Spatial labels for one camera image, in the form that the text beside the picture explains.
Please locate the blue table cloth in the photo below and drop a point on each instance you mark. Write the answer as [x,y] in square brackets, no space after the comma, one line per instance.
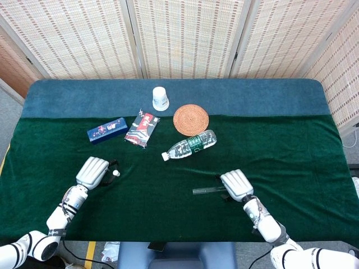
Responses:
[252,96]

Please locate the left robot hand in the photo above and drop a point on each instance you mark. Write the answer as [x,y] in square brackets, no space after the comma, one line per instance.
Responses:
[91,172]

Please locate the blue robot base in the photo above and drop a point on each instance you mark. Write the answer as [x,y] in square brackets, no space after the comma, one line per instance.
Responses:
[176,256]

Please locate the clear glass test tube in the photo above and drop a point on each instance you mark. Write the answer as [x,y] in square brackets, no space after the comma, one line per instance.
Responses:
[204,190]

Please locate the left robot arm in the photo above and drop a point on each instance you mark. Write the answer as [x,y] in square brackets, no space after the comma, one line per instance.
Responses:
[60,215]

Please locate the round woven orange coaster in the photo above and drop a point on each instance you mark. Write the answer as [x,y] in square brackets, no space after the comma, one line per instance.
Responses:
[191,118]

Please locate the white paper cup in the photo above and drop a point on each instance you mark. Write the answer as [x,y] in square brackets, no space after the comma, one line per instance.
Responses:
[160,98]

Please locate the clear plastic water bottle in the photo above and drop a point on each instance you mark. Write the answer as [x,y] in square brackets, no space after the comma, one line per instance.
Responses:
[188,145]

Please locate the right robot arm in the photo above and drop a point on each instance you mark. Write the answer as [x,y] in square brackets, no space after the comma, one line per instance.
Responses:
[269,228]

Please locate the red black illustrated box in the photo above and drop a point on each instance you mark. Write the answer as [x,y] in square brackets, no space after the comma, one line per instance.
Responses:
[142,129]

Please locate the brown woven screen panel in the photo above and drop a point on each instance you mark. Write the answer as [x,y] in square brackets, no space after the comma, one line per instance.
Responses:
[14,70]

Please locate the white sneaker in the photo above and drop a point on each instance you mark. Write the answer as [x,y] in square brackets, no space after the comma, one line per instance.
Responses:
[71,264]

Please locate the green velvet table cloth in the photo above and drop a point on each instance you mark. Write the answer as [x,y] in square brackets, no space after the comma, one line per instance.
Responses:
[280,157]

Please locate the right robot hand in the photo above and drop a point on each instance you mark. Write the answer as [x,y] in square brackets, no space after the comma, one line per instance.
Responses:
[237,185]

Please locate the small white cap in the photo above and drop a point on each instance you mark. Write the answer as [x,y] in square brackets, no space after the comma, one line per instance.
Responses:
[116,173]

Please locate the flat black device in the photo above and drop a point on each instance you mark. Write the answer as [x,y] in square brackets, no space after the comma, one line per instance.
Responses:
[157,246]

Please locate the light woven screen panel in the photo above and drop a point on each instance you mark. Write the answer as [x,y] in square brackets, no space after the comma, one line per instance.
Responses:
[342,84]
[78,39]
[188,39]
[280,39]

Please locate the crumpled white paper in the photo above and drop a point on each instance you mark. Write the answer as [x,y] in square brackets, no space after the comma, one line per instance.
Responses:
[110,252]

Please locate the blue rectangular printed box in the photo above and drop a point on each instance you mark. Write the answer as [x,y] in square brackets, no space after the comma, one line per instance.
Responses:
[107,130]

